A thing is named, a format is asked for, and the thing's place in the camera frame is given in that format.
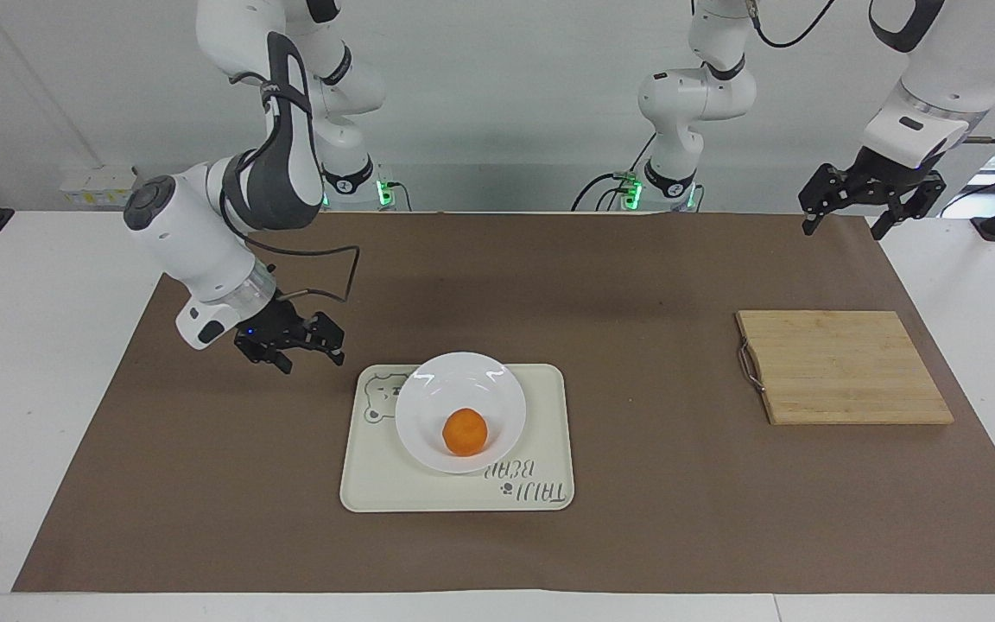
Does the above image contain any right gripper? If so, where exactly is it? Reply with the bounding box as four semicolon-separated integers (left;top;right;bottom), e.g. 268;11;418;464
233;298;345;375

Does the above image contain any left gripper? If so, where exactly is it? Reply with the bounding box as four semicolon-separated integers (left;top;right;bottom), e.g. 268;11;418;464
797;146;948;242

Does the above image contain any orange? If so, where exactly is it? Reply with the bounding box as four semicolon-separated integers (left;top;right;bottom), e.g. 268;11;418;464
442;408;490;458

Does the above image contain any white bowl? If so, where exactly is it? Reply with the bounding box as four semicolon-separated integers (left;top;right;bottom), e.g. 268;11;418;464
395;351;528;475

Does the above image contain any cream tray with bear print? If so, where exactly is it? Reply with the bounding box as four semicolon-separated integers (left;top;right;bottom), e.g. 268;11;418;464
339;363;576;514

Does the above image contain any wooden cutting board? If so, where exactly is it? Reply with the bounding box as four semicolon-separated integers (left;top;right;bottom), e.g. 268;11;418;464
735;309;956;427

